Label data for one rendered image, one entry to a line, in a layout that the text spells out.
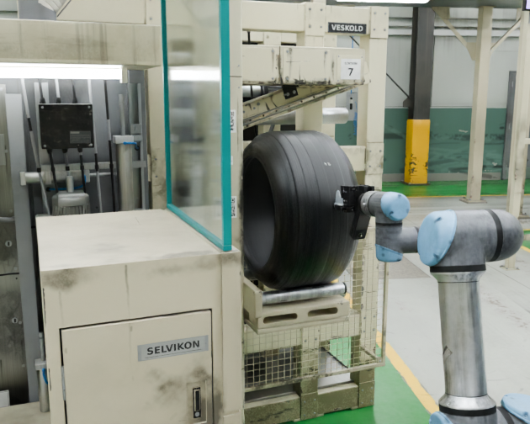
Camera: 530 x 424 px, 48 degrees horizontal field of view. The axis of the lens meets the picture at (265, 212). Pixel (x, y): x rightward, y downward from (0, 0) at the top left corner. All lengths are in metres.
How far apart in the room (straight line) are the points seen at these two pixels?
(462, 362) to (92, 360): 0.75
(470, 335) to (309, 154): 0.92
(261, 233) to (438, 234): 1.27
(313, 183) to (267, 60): 0.60
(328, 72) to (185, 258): 1.38
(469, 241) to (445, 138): 10.82
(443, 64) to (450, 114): 0.96
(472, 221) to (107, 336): 0.78
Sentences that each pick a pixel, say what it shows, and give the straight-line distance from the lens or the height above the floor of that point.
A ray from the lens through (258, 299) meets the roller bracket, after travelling 2.02.
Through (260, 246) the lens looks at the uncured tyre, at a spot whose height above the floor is 0.99.
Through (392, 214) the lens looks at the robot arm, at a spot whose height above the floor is 1.28.
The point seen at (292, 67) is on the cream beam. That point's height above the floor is 1.70.
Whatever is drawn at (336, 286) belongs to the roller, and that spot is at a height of 0.92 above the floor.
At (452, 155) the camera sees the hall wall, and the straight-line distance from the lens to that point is 12.18.
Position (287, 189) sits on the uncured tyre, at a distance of 1.92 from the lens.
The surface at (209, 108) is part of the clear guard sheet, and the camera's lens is 1.32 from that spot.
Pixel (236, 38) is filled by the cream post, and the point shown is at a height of 1.78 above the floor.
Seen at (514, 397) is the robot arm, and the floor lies 0.95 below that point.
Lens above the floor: 1.59
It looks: 11 degrees down
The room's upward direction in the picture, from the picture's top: straight up
